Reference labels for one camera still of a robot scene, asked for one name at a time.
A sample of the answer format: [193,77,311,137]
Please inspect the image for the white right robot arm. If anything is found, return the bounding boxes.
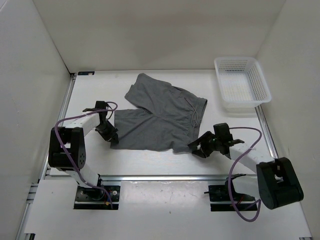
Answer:
[188,131,304,210]

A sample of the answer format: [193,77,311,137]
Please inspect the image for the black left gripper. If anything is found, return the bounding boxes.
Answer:
[94,119,118,143]

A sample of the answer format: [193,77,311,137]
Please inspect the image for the left aluminium frame rail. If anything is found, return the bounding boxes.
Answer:
[16,72,77,240]

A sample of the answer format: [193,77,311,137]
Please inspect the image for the white perforated plastic basket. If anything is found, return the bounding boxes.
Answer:
[214,56,272,116]

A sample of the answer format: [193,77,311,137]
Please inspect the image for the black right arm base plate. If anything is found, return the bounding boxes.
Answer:
[203,184,259,212]

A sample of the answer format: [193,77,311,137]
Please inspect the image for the front aluminium frame rail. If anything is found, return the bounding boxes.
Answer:
[44,174,258,184]

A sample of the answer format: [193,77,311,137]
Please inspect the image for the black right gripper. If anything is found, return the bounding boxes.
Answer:
[188,130,222,158]

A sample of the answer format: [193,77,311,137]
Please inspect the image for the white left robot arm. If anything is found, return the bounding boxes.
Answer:
[48,101,119,200]

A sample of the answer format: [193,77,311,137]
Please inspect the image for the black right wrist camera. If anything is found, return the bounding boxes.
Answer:
[213,122,233,142]

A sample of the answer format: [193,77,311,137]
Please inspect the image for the right aluminium frame rail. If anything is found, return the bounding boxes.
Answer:
[255,105,314,240]

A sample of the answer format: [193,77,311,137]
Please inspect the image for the grey drawstring shorts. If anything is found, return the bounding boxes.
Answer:
[110,73,208,153]

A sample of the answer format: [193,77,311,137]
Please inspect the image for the aluminium frame rail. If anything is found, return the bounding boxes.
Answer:
[255,105,314,240]
[44,174,258,184]
[16,72,77,240]

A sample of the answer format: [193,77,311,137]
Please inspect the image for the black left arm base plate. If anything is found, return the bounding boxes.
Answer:
[73,185,121,210]

